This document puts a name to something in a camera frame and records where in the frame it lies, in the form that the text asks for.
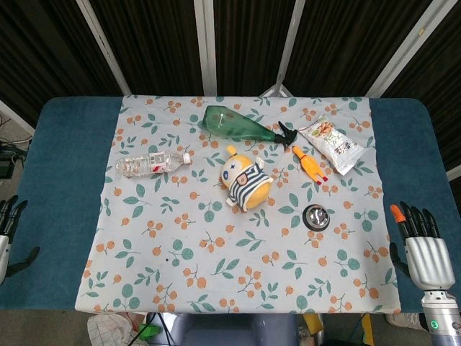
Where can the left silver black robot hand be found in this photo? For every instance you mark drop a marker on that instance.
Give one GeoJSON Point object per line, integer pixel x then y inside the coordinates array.
{"type": "Point", "coordinates": [5, 234]}

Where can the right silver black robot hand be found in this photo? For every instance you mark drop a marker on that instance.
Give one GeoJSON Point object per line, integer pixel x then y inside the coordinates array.
{"type": "Point", "coordinates": [428, 257]}

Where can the shiny metal bowl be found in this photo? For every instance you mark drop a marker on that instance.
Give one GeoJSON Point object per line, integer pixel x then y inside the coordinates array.
{"type": "Point", "coordinates": [316, 216]}

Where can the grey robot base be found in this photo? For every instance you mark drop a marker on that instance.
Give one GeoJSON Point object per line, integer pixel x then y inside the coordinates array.
{"type": "Point", "coordinates": [234, 329]}

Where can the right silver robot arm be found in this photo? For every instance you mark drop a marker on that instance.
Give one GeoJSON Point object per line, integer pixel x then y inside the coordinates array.
{"type": "Point", "coordinates": [440, 317]}

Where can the yellow object under table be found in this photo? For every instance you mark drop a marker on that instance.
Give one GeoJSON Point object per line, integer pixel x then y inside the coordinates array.
{"type": "Point", "coordinates": [312, 324]}

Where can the white checkered cloth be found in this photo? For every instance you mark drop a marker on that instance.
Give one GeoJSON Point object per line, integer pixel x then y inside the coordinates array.
{"type": "Point", "coordinates": [108, 329]}

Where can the silver nut snack bag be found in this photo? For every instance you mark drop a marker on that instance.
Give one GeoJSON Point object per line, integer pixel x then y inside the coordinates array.
{"type": "Point", "coordinates": [333, 142]}

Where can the yellow rubber chicken toy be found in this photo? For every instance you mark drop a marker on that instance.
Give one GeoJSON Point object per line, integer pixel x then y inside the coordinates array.
{"type": "Point", "coordinates": [309, 166]}

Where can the clear plastic water bottle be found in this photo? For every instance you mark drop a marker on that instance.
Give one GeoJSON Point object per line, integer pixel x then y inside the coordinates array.
{"type": "Point", "coordinates": [153, 164]}

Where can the green plastic object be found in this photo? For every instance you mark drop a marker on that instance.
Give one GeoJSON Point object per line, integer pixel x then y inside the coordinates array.
{"type": "Point", "coordinates": [149, 331]}

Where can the floral fruit print tablecloth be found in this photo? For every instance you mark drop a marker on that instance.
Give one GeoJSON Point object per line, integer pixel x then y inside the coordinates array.
{"type": "Point", "coordinates": [237, 202]}

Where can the yellow plush toy striped shirt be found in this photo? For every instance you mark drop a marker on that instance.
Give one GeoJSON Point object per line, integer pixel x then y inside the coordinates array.
{"type": "Point", "coordinates": [243, 180]}

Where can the blue table cover cloth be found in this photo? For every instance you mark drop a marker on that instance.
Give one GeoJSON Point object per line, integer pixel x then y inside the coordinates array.
{"type": "Point", "coordinates": [230, 205]}

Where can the green plastic spray bottle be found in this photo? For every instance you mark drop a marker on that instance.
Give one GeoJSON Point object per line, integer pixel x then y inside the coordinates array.
{"type": "Point", "coordinates": [237, 126]}

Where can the white frame dark screen partition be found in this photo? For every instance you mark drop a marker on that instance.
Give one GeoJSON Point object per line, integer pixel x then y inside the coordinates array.
{"type": "Point", "coordinates": [230, 47]}

